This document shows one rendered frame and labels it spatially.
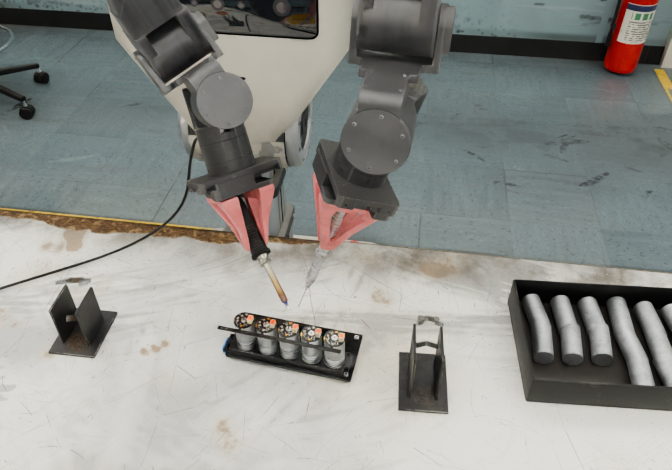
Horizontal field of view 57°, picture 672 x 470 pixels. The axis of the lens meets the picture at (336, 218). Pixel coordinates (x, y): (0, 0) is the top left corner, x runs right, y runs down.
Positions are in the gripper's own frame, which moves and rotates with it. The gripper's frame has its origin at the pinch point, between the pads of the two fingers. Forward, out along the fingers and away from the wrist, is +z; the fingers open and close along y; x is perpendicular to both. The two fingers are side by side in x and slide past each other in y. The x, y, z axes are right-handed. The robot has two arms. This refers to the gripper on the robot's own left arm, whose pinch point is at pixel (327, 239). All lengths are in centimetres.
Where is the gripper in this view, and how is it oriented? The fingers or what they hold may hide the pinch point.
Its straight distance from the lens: 66.9
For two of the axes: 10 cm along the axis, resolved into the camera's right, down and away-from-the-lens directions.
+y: 2.1, 6.2, -7.6
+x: 9.2, 1.5, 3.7
